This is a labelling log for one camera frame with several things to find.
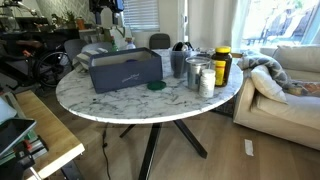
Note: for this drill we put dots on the light wooden bench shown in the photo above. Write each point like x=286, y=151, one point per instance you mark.
x=50, y=133

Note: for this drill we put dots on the black table base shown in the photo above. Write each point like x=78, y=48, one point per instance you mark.
x=151, y=146

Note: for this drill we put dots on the navy blue cardboard box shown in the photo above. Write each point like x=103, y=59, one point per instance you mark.
x=126, y=75

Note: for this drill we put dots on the black spoked wheel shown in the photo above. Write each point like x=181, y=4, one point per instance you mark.
x=53, y=68

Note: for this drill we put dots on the camera stand equipment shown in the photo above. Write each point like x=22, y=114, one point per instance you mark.
x=23, y=156

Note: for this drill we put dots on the white window blinds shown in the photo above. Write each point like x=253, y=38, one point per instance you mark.
x=141, y=15

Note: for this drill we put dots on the striped grey white cloth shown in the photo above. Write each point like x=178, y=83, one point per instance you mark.
x=81, y=60

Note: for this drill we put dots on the dark background desk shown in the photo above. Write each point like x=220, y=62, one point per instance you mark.
x=36, y=31

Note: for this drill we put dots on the dark grey padded chair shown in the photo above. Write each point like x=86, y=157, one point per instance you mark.
x=159, y=41

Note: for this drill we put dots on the green glass bottle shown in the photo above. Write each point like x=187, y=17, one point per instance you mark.
x=114, y=46

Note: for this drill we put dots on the white paper scrap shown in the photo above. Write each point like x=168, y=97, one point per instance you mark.
x=249, y=147

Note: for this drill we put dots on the white pill bottle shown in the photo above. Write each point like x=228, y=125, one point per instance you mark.
x=207, y=84

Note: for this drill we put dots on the grey patterned blanket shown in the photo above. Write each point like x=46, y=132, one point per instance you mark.
x=266, y=65

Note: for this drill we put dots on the green round lid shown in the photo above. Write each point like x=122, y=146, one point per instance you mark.
x=156, y=85

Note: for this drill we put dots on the beige pillow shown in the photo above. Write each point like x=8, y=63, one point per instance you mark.
x=268, y=85

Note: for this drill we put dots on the amber bottle with yellow lid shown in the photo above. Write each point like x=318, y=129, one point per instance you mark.
x=222, y=66

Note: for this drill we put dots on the silver metal cup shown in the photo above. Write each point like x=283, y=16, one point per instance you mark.
x=195, y=71

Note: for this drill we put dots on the black tablet device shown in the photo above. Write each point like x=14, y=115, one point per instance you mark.
x=15, y=133

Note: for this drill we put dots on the small white plastic bottle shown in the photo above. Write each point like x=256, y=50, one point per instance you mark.
x=130, y=44

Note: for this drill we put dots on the black rounded utensil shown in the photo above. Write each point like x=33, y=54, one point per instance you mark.
x=181, y=46

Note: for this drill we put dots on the black mesh crate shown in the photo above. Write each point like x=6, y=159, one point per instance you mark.
x=226, y=106

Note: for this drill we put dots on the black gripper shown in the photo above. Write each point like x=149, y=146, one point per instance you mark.
x=106, y=3

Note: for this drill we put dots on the beige curtain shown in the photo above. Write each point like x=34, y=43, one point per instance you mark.
x=211, y=21

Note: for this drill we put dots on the beige sofa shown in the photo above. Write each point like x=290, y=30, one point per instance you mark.
x=286, y=113

